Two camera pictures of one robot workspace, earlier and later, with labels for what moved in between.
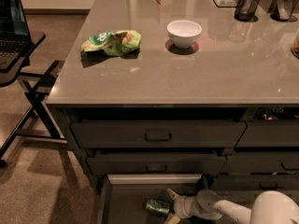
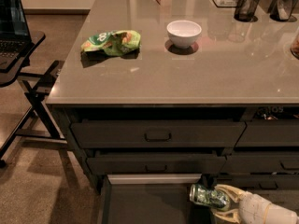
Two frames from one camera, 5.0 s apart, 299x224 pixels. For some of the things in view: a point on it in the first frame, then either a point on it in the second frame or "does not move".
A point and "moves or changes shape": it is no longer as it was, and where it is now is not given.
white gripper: (184, 206) to (252, 208)
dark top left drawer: (157, 133) does not move
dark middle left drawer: (159, 164) does not move
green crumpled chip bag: (115, 42) does not move
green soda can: (158, 207) moves or changes shape
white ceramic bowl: (183, 34) does not move
